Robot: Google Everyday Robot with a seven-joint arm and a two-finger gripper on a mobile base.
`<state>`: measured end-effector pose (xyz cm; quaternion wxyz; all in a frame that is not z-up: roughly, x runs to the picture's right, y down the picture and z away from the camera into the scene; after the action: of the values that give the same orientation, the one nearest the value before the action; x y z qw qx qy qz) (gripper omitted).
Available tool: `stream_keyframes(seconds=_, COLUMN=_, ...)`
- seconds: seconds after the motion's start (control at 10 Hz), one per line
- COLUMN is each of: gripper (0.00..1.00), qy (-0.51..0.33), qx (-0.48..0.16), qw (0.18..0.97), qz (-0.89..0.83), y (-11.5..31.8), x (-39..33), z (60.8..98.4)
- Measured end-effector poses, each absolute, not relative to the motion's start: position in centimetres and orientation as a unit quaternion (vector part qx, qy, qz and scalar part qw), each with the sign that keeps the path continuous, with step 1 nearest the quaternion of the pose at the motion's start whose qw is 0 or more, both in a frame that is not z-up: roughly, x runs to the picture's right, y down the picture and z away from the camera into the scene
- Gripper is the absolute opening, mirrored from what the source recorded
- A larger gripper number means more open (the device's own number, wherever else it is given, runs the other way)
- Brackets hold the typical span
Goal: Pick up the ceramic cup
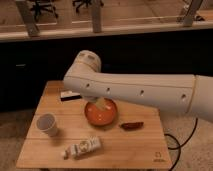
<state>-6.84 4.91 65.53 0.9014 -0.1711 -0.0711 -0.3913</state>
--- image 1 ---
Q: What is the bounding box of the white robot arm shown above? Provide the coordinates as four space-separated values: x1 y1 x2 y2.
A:
63 50 213 123

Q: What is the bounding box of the orange bowl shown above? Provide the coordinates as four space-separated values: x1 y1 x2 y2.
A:
84 99 117 126

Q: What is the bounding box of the black and white eraser block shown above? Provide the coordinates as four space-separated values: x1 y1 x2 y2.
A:
60 91 81 101

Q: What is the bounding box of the white tube with label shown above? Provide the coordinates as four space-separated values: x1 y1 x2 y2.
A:
61 137 102 159

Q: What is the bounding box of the wooden table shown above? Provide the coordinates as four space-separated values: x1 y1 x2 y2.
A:
16 81 171 170

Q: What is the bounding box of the middle grey pillar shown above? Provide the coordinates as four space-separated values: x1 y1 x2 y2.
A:
91 0 101 33

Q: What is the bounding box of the grey pillar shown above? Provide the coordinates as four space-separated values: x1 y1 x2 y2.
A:
182 0 203 27
91 0 101 33
15 0 39 37

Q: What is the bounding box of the middle office chair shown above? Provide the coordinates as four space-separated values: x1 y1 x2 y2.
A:
71 0 104 14

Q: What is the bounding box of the office chair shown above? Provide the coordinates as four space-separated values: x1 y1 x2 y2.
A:
29 0 58 21
71 0 104 14

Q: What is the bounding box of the left grey pillar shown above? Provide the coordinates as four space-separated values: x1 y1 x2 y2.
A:
15 0 39 37

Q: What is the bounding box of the left office chair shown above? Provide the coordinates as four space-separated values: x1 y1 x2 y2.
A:
29 0 58 21

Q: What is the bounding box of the right grey pillar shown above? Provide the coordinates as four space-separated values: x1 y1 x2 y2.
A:
182 0 203 27

